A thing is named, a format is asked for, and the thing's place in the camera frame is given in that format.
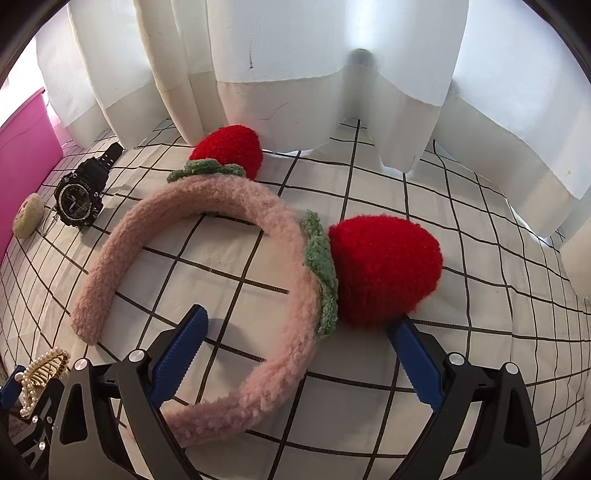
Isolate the pearl hair claw clip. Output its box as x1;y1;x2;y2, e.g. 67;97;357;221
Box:
15;347;70;418

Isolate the pink strawberry fuzzy headband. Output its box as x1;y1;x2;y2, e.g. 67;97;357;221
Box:
70;125;444;446

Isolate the black and white grid sheet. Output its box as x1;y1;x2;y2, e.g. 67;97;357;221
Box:
1;120;590;479

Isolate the beige sloth face plush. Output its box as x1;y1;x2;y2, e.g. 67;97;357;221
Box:
12;193;44;239

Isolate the black digital wristwatch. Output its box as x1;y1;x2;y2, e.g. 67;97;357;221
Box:
54;142;123;228

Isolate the pink plastic bin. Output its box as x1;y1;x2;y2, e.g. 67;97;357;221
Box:
0;88;63;255

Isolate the white curtain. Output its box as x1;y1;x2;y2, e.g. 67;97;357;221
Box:
35;0;590;236

